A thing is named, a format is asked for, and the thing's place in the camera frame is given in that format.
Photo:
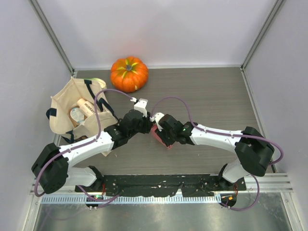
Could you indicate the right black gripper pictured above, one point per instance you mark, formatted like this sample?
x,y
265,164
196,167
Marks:
x,y
167,142

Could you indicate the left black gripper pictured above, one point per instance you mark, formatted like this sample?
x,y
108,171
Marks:
x,y
148,124

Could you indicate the pink paper box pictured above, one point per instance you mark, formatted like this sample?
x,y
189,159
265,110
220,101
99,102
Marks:
x,y
161,136

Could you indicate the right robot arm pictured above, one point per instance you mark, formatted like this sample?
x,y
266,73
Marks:
x,y
253,152

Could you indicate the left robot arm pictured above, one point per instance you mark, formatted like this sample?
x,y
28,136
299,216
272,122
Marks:
x,y
56,166

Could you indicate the green white item behind bag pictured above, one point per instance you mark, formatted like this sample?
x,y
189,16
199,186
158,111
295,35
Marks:
x,y
101,82

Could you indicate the orange pumpkin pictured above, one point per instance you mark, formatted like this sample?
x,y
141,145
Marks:
x,y
129,74

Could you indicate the cream lotion bottle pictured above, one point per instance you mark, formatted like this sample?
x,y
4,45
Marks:
x,y
86,107

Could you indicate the round labelled tub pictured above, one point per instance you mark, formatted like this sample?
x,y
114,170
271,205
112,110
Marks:
x,y
76,116

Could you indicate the beige canvas tote bag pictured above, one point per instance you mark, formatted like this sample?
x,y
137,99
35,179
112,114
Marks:
x,y
67,98

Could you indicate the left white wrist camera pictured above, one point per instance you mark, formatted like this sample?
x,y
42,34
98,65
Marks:
x,y
140,106

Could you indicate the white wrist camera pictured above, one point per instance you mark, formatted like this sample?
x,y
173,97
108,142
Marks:
x,y
156,118
140,106

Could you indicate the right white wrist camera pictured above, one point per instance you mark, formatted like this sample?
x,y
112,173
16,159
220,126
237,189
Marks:
x,y
156,118

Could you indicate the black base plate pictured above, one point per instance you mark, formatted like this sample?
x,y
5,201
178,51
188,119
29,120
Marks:
x,y
191,185

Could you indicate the white slotted cable duct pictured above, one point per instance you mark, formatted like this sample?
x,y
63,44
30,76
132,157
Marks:
x,y
177,199

